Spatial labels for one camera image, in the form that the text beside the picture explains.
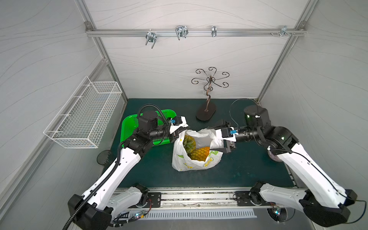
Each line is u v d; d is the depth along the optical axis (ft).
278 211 2.36
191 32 2.62
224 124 1.76
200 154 2.67
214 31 2.57
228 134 1.41
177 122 1.70
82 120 2.25
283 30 2.51
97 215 1.18
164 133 1.91
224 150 1.63
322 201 1.27
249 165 2.82
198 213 2.31
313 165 1.30
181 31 2.51
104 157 2.40
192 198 2.47
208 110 3.64
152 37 2.57
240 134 1.63
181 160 2.39
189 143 2.36
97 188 1.28
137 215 2.25
